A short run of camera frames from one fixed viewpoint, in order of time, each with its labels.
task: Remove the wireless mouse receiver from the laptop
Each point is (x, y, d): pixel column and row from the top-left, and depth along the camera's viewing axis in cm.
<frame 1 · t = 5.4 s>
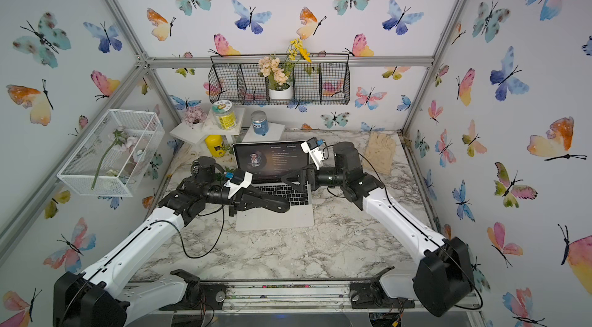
left hand: (266, 197, 68), fingers closed
right hand: (289, 176, 70), fingers open
cream fabric glove: (381, 150, 114), on the table
silver laptop: (269, 162, 97), point 12 cm above the table
pink artificial flower stem: (120, 140, 76), point 33 cm above the table
yellow label jar: (224, 115, 87), point 30 cm above the table
blue can: (259, 119, 96), point 23 cm above the table
yellow bottle: (213, 141, 103), point 12 cm above the table
small pink flower pot: (194, 116, 93), point 26 cm above the table
white corner shelf: (195, 133, 100), point 17 cm above the table
white riser shelf: (274, 133, 101), point 16 cm above the table

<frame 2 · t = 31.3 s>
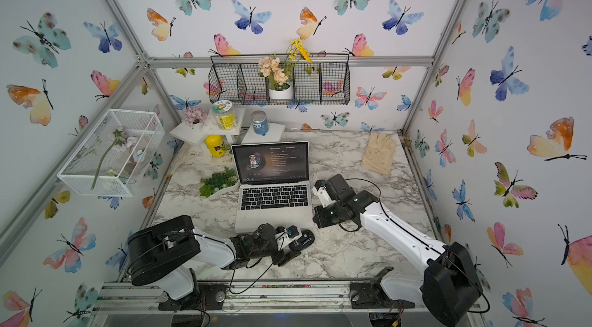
left hand: (297, 242, 85), fingers open
right hand: (315, 217, 79), fingers closed
black wireless mouse: (307, 238, 85), point 3 cm above the table
green plant in white dish: (218, 182, 95), point 7 cm above the table
the other named things where they were.

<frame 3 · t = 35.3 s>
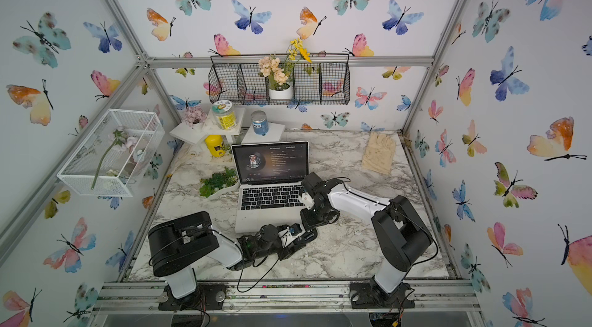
left hand: (301, 235, 86), fingers open
right hand: (308, 224, 85), fingers open
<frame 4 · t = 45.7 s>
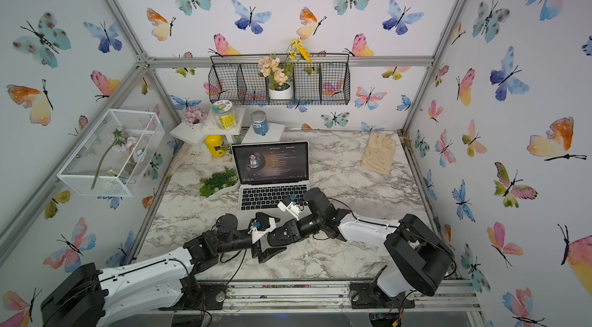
left hand: (282, 232, 75), fingers open
right hand: (277, 240, 73), fingers open
